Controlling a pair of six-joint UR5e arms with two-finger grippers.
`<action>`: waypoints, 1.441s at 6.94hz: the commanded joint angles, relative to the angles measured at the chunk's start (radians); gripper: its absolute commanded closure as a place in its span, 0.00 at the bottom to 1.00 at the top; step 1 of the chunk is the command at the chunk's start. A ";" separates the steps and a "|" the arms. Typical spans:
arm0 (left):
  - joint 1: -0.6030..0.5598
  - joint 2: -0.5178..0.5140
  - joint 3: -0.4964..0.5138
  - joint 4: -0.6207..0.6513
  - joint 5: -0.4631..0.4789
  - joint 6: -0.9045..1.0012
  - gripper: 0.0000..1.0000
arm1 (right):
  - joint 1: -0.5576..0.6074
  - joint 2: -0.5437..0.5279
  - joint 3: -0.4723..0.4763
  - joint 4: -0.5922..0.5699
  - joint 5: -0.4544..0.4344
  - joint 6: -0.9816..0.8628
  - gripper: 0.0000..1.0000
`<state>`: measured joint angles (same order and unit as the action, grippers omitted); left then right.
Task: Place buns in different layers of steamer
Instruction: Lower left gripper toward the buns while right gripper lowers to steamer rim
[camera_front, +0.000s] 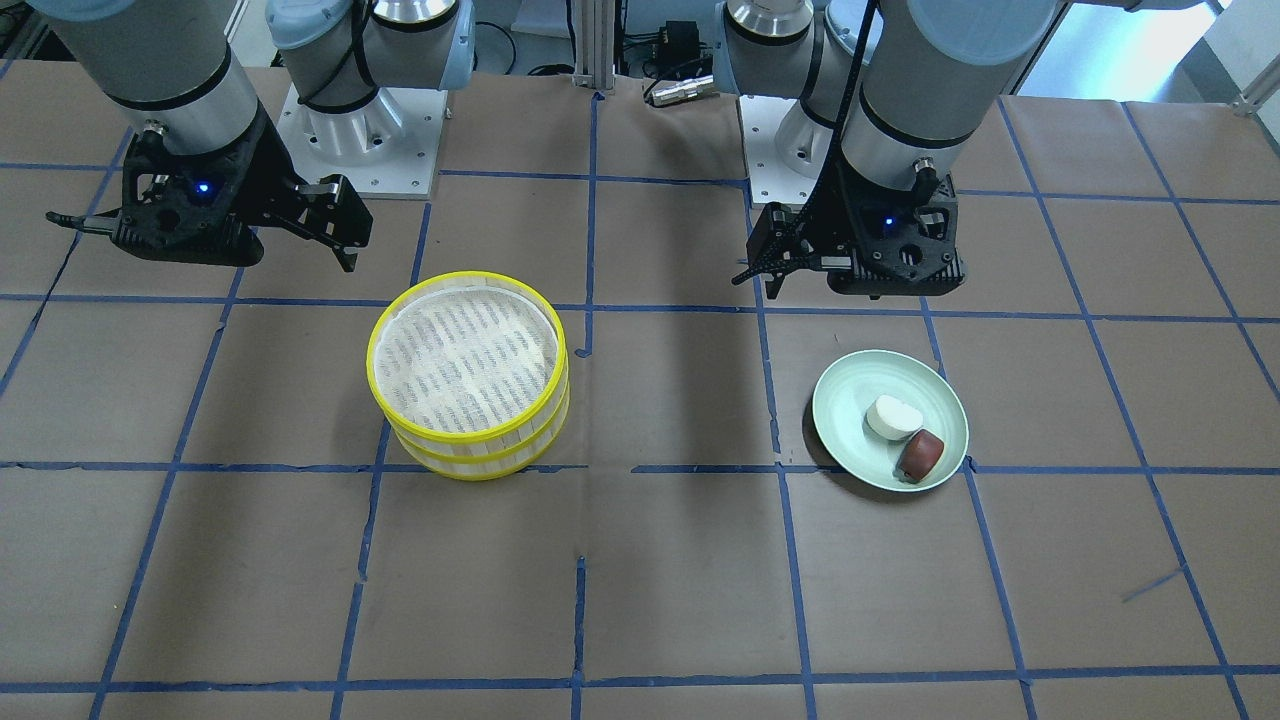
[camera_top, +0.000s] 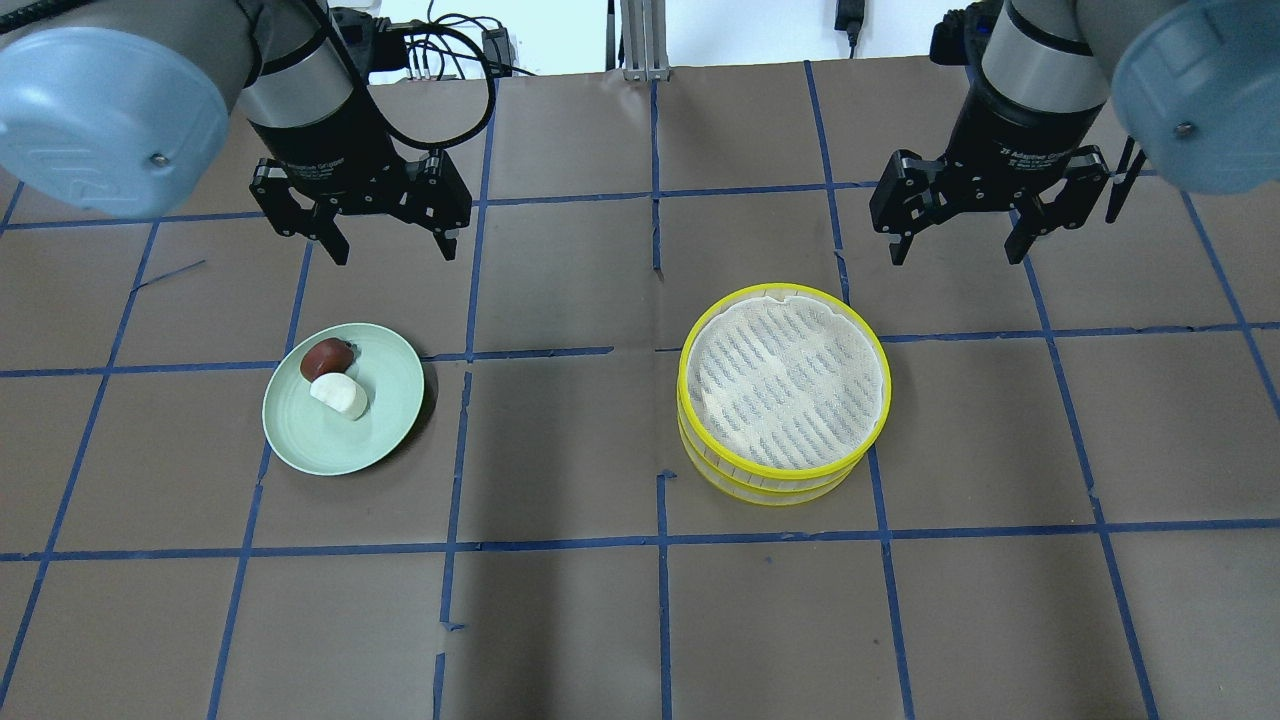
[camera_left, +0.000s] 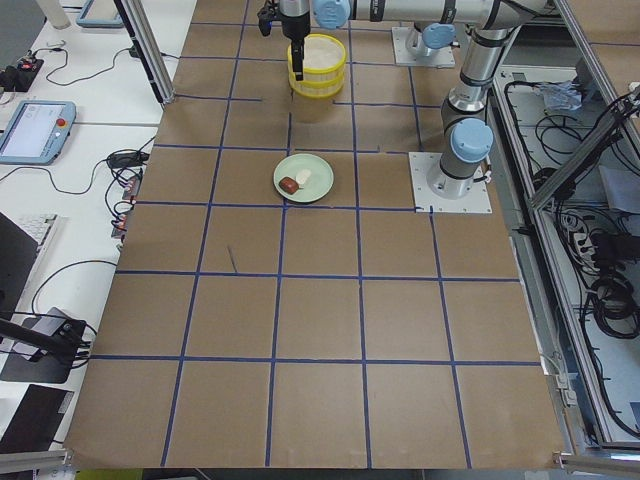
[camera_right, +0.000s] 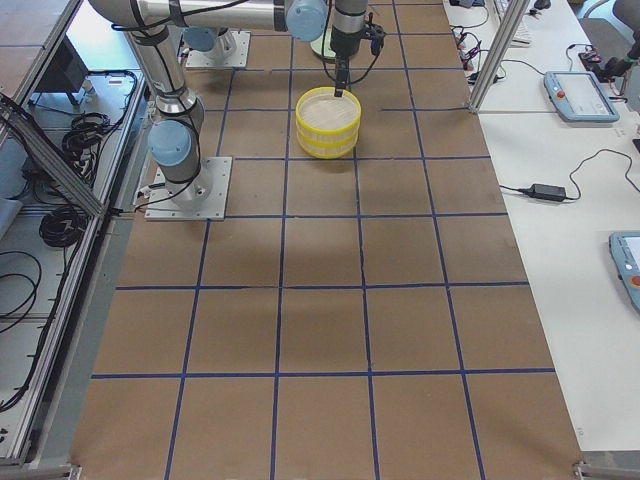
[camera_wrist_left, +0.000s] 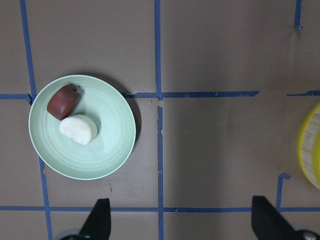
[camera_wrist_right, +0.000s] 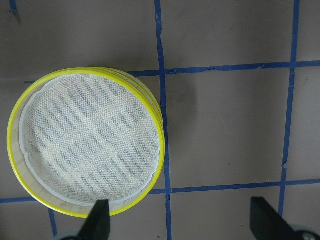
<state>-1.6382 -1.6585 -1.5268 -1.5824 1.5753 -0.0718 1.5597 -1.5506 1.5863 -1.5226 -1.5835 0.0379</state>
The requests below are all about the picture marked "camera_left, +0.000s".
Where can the black camera stand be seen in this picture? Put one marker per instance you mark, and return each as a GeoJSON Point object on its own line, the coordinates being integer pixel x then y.
{"type": "Point", "coordinates": [44, 347]}

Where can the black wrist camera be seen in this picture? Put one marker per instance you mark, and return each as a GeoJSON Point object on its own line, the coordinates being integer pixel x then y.
{"type": "Point", "coordinates": [265, 17]}

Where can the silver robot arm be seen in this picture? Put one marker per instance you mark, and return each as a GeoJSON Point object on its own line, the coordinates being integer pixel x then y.
{"type": "Point", "coordinates": [468, 139]}

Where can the near blue teach pendant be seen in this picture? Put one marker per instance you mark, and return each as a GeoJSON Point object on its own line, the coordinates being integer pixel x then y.
{"type": "Point", "coordinates": [37, 132]}

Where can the light green plate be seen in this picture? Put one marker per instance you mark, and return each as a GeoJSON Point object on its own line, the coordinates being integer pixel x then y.
{"type": "Point", "coordinates": [319, 184]}

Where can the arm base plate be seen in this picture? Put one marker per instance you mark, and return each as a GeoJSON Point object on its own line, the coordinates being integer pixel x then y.
{"type": "Point", "coordinates": [435, 192]}
{"type": "Point", "coordinates": [429, 47]}

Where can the blue teach pendant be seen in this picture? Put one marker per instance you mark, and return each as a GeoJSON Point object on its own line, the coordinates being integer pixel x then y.
{"type": "Point", "coordinates": [99, 14]}
{"type": "Point", "coordinates": [37, 132]}

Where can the yellow steamer layer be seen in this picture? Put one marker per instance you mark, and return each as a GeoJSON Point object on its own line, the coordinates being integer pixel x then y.
{"type": "Point", "coordinates": [324, 58]}
{"type": "Point", "coordinates": [317, 89]}

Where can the far blue teach pendant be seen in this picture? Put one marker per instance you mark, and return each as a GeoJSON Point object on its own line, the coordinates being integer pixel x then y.
{"type": "Point", "coordinates": [99, 14]}

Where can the aluminium frame post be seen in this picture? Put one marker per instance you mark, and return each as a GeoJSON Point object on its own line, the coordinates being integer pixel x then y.
{"type": "Point", "coordinates": [143, 40]}

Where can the black laptop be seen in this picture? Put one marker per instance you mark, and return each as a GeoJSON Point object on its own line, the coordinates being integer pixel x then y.
{"type": "Point", "coordinates": [18, 255]}

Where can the white steamed bun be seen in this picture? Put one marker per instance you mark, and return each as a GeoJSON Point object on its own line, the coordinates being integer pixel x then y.
{"type": "Point", "coordinates": [302, 177]}

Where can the white keyboard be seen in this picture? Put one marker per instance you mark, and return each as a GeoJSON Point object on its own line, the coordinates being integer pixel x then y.
{"type": "Point", "coordinates": [44, 228]}

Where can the black power adapter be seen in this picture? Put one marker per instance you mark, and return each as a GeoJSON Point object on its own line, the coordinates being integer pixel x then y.
{"type": "Point", "coordinates": [127, 159]}

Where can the brown bun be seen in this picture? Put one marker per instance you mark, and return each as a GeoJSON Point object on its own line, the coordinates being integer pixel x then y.
{"type": "Point", "coordinates": [289, 185]}

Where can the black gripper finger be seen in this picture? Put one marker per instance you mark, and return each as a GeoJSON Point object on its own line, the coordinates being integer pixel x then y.
{"type": "Point", "coordinates": [297, 59]}

